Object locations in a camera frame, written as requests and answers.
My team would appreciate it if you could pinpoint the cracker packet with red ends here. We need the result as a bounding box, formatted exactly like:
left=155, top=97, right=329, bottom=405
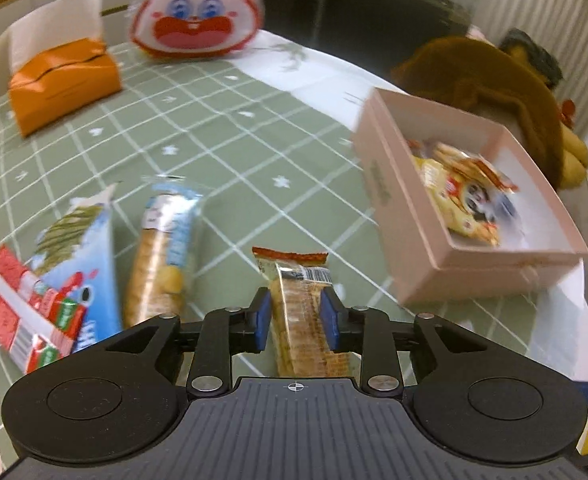
left=252, top=246, right=362, bottom=378

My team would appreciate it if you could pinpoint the black cabinet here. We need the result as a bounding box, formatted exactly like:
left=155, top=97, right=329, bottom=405
left=324, top=0, right=477, bottom=56

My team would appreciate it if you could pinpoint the pale grey grid tablecloth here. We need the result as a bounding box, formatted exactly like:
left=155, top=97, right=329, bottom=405
left=234, top=27, right=588, bottom=383

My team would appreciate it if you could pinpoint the dark jacket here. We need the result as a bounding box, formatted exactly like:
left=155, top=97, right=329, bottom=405
left=499, top=27, right=565, bottom=86

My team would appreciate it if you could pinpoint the blue snack packet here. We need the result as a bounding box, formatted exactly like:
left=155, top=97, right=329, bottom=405
left=28, top=182, right=123, bottom=356

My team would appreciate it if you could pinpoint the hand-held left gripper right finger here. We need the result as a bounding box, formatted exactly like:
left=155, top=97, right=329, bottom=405
left=320, top=286, right=487, bottom=397

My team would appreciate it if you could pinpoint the yellow panda snack packet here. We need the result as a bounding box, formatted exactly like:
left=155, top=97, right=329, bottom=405
left=411, top=152, right=520, bottom=248

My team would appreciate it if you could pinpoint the rabbit face bag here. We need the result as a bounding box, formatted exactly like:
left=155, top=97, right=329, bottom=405
left=128, top=0, right=266, bottom=61

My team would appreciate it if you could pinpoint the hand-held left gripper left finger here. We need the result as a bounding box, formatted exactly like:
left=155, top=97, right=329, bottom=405
left=104, top=287, right=272, bottom=397

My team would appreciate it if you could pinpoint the clear bun packet orange print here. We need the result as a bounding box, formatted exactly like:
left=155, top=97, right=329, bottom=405
left=426, top=141, right=521, bottom=193

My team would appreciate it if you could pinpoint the pink cardboard box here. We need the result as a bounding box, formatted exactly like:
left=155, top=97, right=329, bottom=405
left=351, top=87, right=588, bottom=306

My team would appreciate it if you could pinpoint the clear biscuit roll packet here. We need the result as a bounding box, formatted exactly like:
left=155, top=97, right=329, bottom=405
left=122, top=176, right=209, bottom=330

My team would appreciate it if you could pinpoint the orange tissue box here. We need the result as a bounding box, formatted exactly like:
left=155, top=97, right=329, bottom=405
left=8, top=39, right=123, bottom=137

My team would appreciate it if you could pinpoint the red snack packet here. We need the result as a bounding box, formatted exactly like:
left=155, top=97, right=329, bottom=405
left=0, top=244, right=89, bottom=376

